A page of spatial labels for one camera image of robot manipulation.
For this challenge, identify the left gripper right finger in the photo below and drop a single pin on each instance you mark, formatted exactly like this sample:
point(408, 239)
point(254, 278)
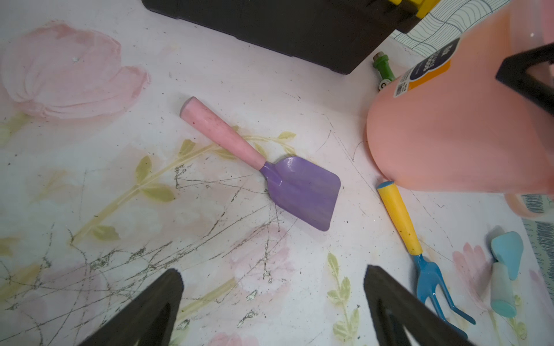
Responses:
point(395, 311)

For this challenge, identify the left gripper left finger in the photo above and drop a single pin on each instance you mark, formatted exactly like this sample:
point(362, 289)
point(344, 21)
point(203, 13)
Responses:
point(147, 320)

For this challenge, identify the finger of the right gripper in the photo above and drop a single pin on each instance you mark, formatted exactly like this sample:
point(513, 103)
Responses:
point(513, 73)

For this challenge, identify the blue fork yellow handle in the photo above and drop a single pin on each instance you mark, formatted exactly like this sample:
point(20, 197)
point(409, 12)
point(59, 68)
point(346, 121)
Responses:
point(429, 276)

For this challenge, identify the pink plastic bucket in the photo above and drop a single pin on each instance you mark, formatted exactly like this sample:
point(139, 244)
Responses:
point(448, 125)

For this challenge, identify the purple shovel pink handle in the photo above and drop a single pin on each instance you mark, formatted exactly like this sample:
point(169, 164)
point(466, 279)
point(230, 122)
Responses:
point(296, 185)

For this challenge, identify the green toy tool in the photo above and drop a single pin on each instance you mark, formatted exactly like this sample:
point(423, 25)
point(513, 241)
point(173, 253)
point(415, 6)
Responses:
point(381, 64)

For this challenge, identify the yellow black toolbox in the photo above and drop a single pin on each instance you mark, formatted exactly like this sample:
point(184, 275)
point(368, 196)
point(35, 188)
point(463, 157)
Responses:
point(336, 34)

